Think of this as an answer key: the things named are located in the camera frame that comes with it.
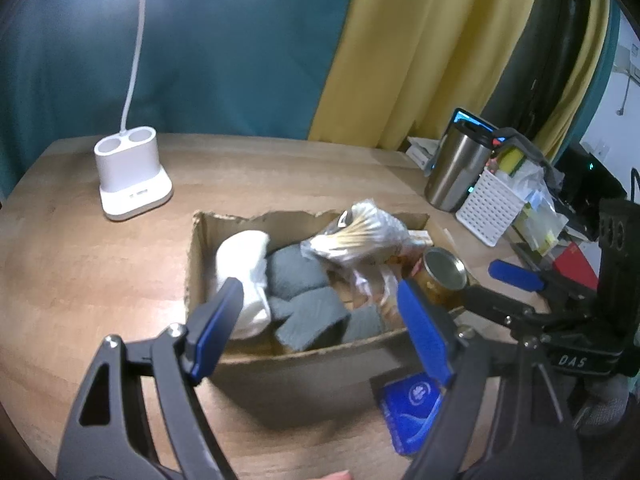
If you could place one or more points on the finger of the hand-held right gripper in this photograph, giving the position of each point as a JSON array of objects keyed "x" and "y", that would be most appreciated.
[
  {"x": 500, "y": 302},
  {"x": 517, "y": 274}
]

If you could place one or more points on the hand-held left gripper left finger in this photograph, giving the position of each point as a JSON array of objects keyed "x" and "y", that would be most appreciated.
[{"x": 220, "y": 330}]

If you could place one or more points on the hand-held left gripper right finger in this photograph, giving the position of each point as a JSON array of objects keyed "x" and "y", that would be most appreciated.
[{"x": 425, "y": 335}]

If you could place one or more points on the metal can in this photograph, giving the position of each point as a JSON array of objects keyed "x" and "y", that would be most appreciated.
[{"x": 440, "y": 267}]

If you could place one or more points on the clear plastic bag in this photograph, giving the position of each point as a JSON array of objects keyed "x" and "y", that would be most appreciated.
[{"x": 370, "y": 285}]

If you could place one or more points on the blue square packet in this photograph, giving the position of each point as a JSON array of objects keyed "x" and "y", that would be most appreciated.
[{"x": 410, "y": 410}]

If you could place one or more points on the torn cardboard box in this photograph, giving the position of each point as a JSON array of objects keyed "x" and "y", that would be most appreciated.
[{"x": 202, "y": 250}]

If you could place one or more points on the person's left hand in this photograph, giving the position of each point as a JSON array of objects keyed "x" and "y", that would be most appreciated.
[{"x": 336, "y": 475}]

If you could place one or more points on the red box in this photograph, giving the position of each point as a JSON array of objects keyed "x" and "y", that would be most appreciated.
[{"x": 575, "y": 265}]

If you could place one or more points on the grey scouring pad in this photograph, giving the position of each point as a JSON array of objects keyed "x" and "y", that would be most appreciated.
[
  {"x": 292, "y": 270},
  {"x": 367, "y": 326},
  {"x": 310, "y": 317}
]

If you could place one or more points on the white perforated plastic basket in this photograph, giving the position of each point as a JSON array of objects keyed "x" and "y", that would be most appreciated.
[{"x": 487, "y": 210}]

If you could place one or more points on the white folded cloth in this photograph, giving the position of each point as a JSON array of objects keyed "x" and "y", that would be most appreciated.
[{"x": 240, "y": 255}]

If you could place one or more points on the bundle of clear packets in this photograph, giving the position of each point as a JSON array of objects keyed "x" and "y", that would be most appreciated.
[{"x": 537, "y": 195}]

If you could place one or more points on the black electronic box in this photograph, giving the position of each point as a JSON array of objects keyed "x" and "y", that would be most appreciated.
[{"x": 600, "y": 185}]

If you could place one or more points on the yellow sponge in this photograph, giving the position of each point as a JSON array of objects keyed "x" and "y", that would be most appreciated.
[{"x": 510, "y": 161}]

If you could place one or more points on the stainless steel tumbler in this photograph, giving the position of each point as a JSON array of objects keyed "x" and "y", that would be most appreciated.
[{"x": 455, "y": 175}]

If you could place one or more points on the bag of cotton swabs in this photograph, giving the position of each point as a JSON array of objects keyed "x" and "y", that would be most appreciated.
[{"x": 355, "y": 235}]

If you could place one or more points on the grey knit fabric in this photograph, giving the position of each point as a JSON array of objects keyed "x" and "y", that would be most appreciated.
[{"x": 600, "y": 405}]

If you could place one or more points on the small white box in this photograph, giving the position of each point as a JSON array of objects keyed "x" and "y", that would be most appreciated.
[{"x": 420, "y": 152}]

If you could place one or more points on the white desk lamp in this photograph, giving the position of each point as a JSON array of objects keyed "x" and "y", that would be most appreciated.
[{"x": 130, "y": 185}]

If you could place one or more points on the dark hanging cloth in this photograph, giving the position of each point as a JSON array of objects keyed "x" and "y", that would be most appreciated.
[{"x": 550, "y": 50}]

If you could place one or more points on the yellow curtain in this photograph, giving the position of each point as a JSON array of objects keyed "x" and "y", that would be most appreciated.
[{"x": 425, "y": 50}]

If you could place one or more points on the teal curtain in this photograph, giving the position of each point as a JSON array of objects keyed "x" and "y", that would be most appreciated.
[{"x": 225, "y": 50}]

